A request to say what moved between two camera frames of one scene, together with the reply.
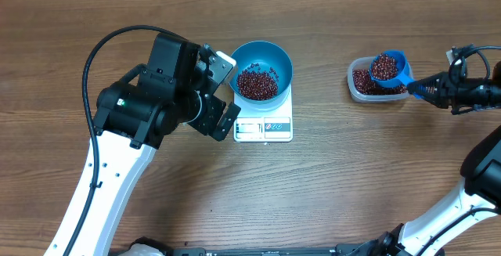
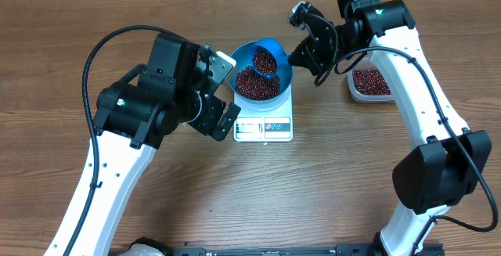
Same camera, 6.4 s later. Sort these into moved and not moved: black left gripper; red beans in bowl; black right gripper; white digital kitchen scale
Moved: black right gripper
Not moved: red beans in bowl; black left gripper; white digital kitchen scale
